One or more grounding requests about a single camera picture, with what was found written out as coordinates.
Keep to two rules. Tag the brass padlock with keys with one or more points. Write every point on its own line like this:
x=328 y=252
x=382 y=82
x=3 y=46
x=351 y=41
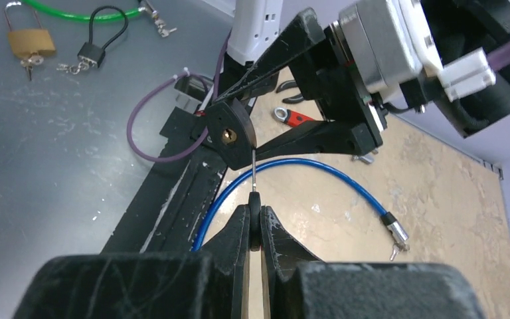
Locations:
x=30 y=45

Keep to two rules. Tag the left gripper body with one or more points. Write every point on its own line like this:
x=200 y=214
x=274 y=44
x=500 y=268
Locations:
x=328 y=75

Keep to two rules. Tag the red handled adjustable wrench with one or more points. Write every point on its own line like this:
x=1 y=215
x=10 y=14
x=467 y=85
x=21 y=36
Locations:
x=290 y=117

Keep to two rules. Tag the small silver key set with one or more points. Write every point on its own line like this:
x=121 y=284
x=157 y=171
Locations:
x=398 y=248

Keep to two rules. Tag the black padlock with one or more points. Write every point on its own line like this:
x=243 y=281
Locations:
x=231 y=132

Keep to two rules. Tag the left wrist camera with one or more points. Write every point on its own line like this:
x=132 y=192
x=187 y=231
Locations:
x=392 y=43

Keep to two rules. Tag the black fob key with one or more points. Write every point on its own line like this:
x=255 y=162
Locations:
x=254 y=203

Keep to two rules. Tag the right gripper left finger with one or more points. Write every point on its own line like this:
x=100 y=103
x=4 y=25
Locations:
x=209 y=283

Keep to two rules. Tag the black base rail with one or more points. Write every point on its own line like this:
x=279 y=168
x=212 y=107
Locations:
x=168 y=208

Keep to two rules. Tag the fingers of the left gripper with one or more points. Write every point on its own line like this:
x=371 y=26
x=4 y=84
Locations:
x=302 y=33

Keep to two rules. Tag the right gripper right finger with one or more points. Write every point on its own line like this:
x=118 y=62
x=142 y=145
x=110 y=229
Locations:
x=300 y=285

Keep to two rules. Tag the black small cable lock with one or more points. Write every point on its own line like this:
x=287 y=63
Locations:
x=91 y=55

